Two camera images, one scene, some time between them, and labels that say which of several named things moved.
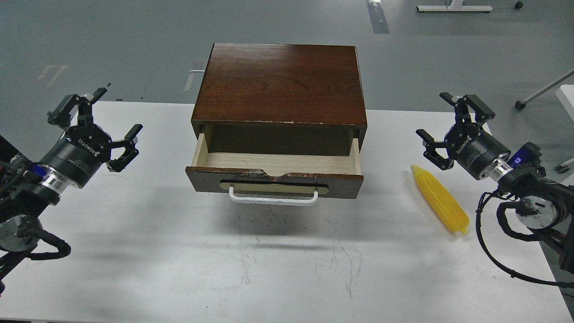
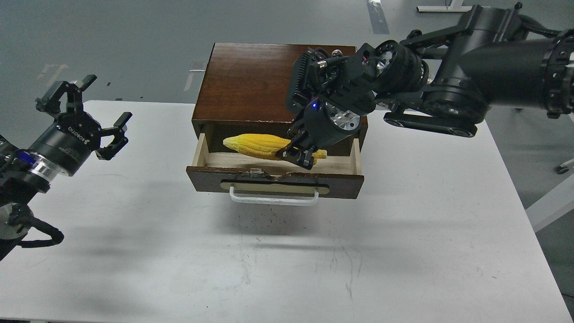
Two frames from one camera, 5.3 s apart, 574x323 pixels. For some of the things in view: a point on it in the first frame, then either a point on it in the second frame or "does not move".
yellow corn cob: [453, 214] to [264, 146]
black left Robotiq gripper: [77, 154] to [321, 124]
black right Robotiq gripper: [472, 149] to [65, 147]
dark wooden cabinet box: [284, 99] does not move
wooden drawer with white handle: [276, 178] does not move
